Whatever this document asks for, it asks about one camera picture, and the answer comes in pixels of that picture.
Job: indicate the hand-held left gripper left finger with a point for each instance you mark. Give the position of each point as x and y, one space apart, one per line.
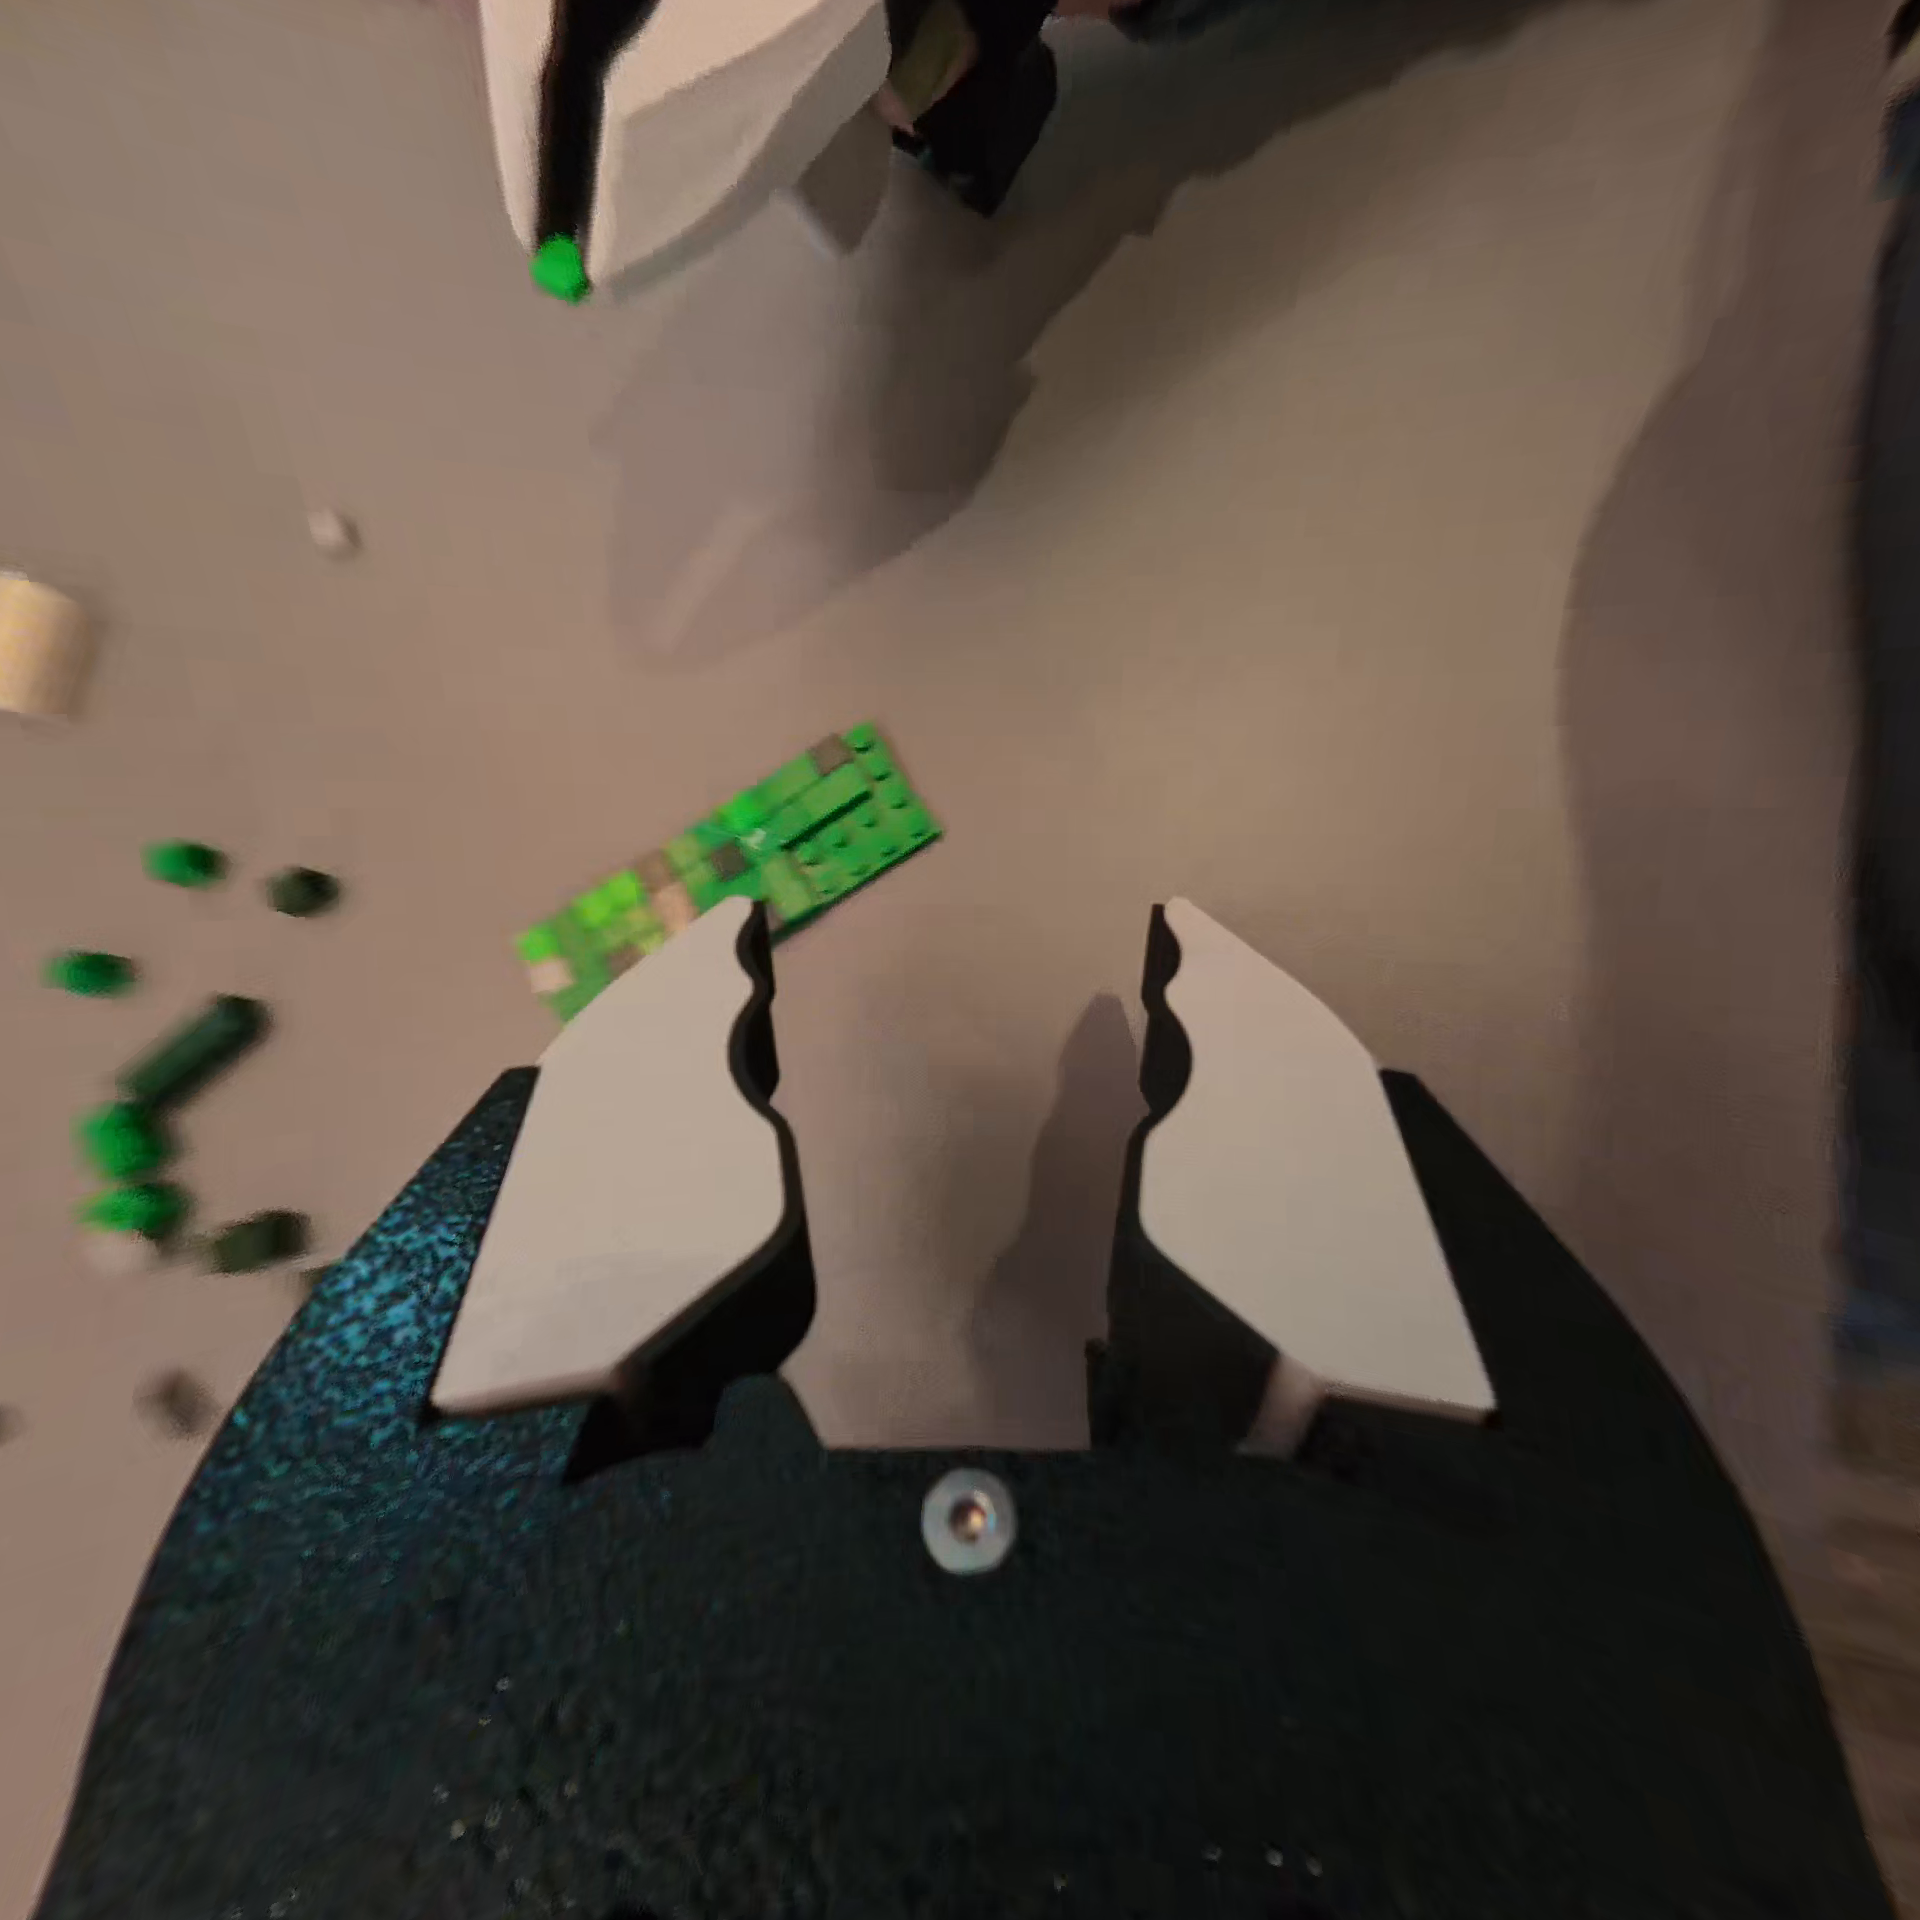
630 1200

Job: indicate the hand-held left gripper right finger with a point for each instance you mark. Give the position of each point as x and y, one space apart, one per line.
1289 1200

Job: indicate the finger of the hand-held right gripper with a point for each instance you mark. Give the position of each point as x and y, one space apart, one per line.
517 106
721 106

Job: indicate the bright green cube brick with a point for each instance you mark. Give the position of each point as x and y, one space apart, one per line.
561 271

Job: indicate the green brick plate assembly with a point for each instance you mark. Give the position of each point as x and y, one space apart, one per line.
751 856

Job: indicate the grey desk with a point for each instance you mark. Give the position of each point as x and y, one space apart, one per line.
1350 600

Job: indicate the small grey brick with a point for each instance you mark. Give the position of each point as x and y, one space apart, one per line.
329 532

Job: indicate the scattered small green bricks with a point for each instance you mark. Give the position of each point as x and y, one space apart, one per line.
120 1142

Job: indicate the cream rectangular brick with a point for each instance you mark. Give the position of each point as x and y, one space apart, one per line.
37 645

